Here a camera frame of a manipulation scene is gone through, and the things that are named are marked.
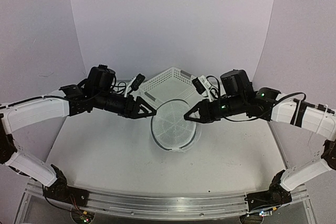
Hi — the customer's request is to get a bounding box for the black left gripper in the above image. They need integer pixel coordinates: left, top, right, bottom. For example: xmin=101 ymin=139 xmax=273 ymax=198
xmin=93 ymin=89 xmax=157 ymax=119

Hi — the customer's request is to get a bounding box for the white plastic basket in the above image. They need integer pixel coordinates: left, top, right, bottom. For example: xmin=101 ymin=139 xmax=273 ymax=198
xmin=138 ymin=67 xmax=196 ymax=109

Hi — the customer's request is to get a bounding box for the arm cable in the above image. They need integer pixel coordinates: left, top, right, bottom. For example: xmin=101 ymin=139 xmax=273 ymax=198
xmin=110 ymin=76 xmax=132 ymax=96
xmin=225 ymin=92 xmax=307 ymax=123

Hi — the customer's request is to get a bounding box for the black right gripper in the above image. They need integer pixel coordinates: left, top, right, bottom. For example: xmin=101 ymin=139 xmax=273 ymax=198
xmin=185 ymin=94 xmax=245 ymax=124

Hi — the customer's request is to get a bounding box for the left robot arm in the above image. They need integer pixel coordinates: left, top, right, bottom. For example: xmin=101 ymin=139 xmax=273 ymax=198
xmin=1 ymin=65 xmax=156 ymax=207

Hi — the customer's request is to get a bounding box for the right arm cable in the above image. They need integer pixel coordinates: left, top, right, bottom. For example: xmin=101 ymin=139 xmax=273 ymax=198
xmin=225 ymin=92 xmax=307 ymax=123

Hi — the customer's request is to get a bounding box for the white mesh laundry bag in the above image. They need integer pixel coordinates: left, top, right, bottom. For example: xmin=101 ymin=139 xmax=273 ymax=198
xmin=151 ymin=99 xmax=201 ymax=152

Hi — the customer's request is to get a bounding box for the aluminium front rail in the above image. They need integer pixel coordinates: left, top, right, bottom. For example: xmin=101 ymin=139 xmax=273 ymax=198
xmin=25 ymin=187 xmax=308 ymax=216

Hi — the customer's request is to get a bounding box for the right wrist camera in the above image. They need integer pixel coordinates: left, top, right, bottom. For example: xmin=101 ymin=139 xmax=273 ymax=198
xmin=192 ymin=76 xmax=218 ymax=102

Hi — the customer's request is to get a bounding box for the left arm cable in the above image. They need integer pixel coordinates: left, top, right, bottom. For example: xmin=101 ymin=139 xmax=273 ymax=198
xmin=110 ymin=76 xmax=132 ymax=96

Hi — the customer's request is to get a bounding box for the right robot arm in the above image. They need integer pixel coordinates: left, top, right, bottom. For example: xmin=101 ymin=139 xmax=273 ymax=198
xmin=184 ymin=69 xmax=335 ymax=212

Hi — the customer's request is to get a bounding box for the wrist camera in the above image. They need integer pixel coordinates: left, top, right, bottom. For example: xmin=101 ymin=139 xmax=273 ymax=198
xmin=192 ymin=76 xmax=218 ymax=102
xmin=124 ymin=74 xmax=145 ymax=98

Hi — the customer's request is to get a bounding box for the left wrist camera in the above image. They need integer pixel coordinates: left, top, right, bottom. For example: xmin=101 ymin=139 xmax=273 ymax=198
xmin=124 ymin=74 xmax=145 ymax=98

